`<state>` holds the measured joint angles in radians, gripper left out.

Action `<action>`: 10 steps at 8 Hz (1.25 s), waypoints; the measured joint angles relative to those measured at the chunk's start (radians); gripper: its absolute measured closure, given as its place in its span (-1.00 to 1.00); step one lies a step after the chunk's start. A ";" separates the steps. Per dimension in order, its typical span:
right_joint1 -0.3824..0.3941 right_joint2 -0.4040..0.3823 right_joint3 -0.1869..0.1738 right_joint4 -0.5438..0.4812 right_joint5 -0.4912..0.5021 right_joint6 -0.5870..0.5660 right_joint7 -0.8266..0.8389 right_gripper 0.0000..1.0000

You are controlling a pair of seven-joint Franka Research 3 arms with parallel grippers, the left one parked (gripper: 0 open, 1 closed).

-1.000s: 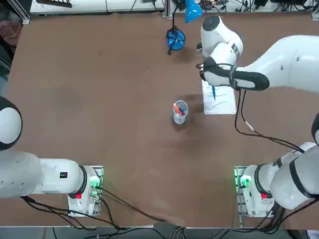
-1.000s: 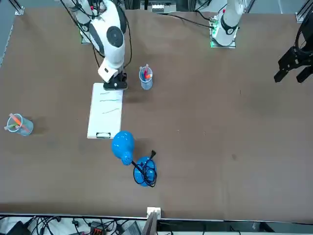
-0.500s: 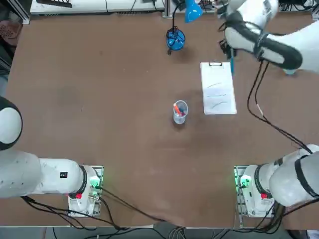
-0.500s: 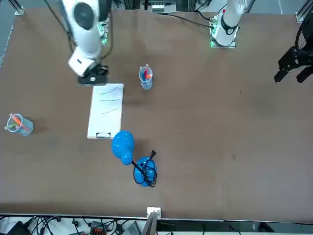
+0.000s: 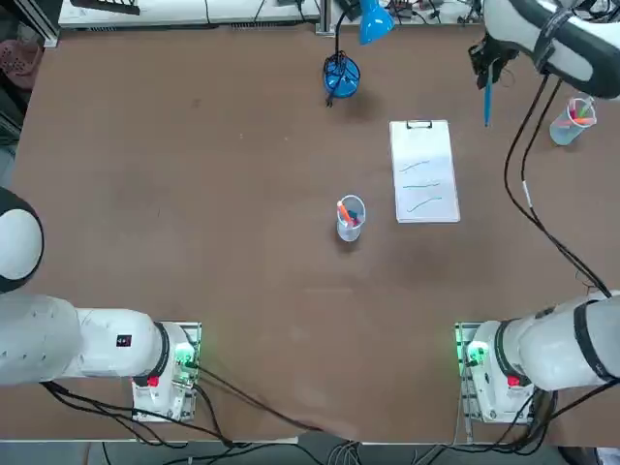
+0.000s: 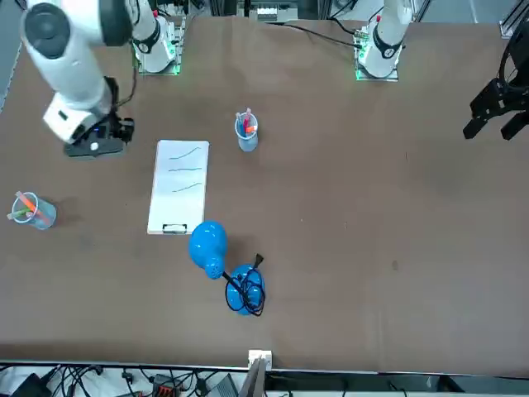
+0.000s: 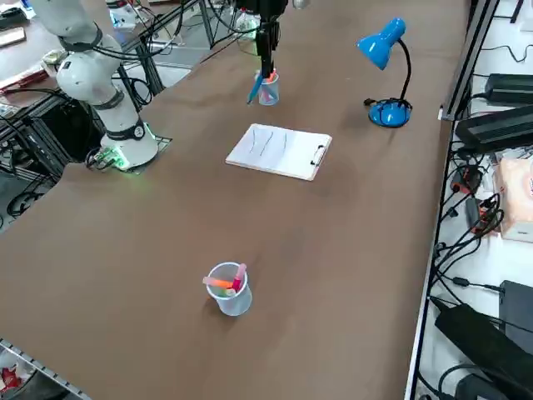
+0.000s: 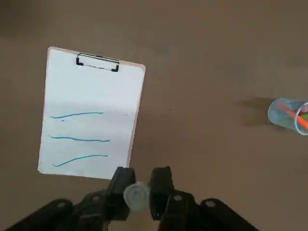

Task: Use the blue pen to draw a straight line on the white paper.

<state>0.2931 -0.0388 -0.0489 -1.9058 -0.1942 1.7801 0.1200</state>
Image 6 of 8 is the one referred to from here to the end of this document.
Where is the aluminium camera pole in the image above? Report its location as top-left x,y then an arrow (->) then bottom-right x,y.
238,357 -> 268,397

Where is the blue desk lamp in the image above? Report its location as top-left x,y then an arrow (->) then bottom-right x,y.
188,220 -> 266,318

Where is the white paper sheet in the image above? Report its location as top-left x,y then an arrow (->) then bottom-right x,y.
149,141 -> 209,232

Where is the thin black cable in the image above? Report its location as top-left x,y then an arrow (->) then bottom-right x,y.
264,20 -> 365,47

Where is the light clipboard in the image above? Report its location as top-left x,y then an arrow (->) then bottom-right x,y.
147,139 -> 210,236

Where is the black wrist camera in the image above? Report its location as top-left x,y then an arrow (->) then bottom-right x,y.
107,117 -> 136,145

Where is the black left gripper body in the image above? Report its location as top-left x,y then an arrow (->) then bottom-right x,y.
469,77 -> 529,119

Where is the black power adapter box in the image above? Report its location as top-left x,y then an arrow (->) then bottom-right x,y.
11,373 -> 51,397

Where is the red black connector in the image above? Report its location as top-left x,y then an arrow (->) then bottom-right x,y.
151,374 -> 183,395

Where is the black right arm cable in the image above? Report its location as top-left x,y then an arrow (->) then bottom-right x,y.
111,61 -> 138,112

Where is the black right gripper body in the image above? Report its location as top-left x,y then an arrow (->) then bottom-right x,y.
64,138 -> 126,159

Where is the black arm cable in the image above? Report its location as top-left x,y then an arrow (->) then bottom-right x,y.
498,24 -> 529,90
111,61 -> 138,112

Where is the dark power supply brick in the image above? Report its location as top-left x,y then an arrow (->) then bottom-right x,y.
205,374 -> 240,397

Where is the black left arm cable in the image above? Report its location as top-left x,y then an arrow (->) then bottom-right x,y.
498,24 -> 529,90

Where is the clear plastic beaker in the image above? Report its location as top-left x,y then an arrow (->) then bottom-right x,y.
234,112 -> 260,153
11,192 -> 58,231

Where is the white mounting bracket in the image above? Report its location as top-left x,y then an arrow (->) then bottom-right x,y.
248,349 -> 274,370

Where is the white power strip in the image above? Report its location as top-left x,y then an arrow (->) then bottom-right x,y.
255,4 -> 279,22

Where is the black lamp power cable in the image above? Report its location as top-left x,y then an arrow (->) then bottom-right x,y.
225,252 -> 266,318

